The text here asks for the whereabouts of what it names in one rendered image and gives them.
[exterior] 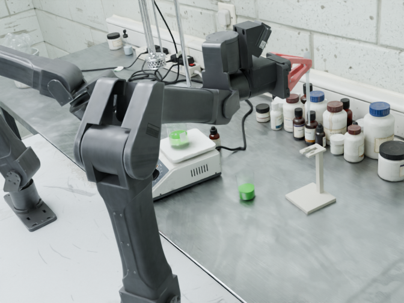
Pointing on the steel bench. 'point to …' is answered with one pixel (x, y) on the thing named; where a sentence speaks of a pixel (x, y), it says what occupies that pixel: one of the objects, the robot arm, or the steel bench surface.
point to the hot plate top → (195, 142)
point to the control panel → (160, 172)
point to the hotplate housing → (187, 172)
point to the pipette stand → (305, 200)
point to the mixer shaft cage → (156, 59)
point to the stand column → (182, 42)
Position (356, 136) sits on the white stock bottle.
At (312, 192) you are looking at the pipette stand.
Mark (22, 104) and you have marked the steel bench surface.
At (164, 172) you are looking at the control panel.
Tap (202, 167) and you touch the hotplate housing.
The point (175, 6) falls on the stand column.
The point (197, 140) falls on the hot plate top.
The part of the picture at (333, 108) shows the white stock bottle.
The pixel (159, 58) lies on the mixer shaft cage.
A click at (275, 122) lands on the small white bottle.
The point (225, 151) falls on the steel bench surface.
